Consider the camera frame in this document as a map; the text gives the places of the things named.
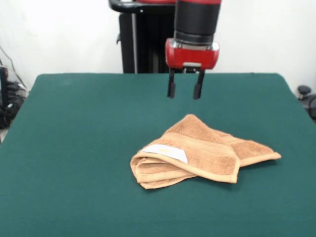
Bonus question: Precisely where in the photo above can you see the grey office chair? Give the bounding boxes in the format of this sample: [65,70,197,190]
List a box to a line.
[297,85,316,117]

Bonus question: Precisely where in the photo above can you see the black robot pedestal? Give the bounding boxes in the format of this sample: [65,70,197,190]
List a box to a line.
[108,0,178,74]

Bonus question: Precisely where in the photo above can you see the black upright device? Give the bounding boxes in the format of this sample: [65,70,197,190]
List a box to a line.
[0,65,10,109]

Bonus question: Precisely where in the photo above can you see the black cable heap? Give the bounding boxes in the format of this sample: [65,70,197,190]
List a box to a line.
[0,81,28,130]

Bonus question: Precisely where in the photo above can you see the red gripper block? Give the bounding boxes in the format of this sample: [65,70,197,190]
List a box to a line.
[164,39,220,100]

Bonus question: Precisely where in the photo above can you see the tan terry towel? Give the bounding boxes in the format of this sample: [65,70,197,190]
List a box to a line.
[130,113,282,190]

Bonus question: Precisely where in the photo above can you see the dark green table cloth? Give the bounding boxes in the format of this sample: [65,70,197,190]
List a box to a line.
[0,72,316,237]

